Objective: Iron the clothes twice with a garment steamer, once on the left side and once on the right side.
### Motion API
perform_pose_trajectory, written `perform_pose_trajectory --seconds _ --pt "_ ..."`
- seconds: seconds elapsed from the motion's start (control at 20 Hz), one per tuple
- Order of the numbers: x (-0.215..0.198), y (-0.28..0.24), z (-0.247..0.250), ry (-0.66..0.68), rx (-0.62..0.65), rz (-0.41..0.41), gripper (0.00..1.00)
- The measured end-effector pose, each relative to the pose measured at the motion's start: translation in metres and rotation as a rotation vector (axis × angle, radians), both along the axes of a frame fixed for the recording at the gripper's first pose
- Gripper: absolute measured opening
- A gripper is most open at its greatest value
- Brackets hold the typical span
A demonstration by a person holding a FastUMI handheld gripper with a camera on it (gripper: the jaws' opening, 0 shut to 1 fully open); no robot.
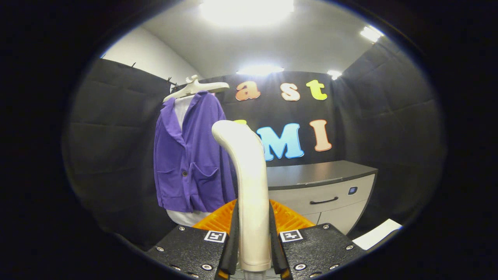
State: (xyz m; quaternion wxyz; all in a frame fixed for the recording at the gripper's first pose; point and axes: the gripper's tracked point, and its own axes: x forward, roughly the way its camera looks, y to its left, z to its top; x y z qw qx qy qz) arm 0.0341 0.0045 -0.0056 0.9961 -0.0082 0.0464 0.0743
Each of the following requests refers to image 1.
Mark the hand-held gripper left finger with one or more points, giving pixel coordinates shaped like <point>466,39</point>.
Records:
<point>232,252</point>

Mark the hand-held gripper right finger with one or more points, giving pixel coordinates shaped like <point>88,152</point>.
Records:
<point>277,252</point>

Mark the white garment steamer wand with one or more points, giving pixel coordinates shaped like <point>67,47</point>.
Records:
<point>251,186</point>

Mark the purple jacket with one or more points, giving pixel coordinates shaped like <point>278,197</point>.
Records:
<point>194,155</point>

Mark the white clothes hanger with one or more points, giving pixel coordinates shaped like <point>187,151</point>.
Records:
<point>194,88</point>

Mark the grey drawer cabinet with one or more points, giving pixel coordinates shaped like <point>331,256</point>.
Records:
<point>319,175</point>

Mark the white paper sheet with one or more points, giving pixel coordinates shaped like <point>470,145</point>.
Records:
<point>377,235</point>

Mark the white inner shirt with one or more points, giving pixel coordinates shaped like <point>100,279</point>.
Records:
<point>182,111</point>

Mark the black backdrop cloth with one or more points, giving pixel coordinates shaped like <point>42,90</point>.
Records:
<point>389,128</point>

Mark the long ceiling light strip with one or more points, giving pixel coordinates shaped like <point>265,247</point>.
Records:
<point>260,70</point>

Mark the small ceiling light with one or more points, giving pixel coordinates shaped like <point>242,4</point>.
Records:
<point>334,74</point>

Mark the rectangular ceiling light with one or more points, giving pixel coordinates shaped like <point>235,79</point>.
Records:
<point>371,34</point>

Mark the large ceiling light panel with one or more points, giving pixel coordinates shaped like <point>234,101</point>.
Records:
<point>247,11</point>

